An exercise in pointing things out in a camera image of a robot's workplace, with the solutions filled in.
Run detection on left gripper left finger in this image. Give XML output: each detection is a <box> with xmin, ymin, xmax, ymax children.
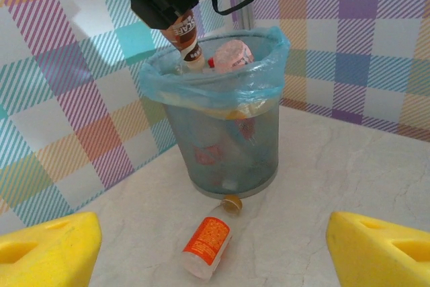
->
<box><xmin>0</xmin><ymin>212</ymin><xmax>103</xmax><ymax>287</ymax></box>

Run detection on aluminium frame post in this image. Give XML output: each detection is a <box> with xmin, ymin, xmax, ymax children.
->
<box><xmin>230</xmin><ymin>0</ymin><xmax>258</xmax><ymax>34</ymax></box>

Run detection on blue plastic bin liner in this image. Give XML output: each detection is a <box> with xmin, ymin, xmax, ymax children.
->
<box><xmin>139</xmin><ymin>26</ymin><xmax>292</xmax><ymax>118</ymax></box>

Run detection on pink strawberry drink bottle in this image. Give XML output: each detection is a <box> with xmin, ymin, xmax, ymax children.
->
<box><xmin>213</xmin><ymin>40</ymin><xmax>255</xmax><ymax>73</ymax></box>

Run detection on small orange label bottle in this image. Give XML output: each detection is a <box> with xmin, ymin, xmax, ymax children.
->
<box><xmin>181</xmin><ymin>195</ymin><xmax>243</xmax><ymax>282</ymax></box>

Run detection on brown coffee bottle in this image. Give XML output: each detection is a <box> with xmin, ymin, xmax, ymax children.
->
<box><xmin>159</xmin><ymin>11</ymin><xmax>206</xmax><ymax>73</ymax></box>

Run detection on grey mesh waste bin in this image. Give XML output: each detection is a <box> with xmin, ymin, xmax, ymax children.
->
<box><xmin>139</xmin><ymin>26</ymin><xmax>292</xmax><ymax>200</ymax></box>

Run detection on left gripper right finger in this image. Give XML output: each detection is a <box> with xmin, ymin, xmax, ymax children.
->
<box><xmin>325</xmin><ymin>211</ymin><xmax>430</xmax><ymax>287</ymax></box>

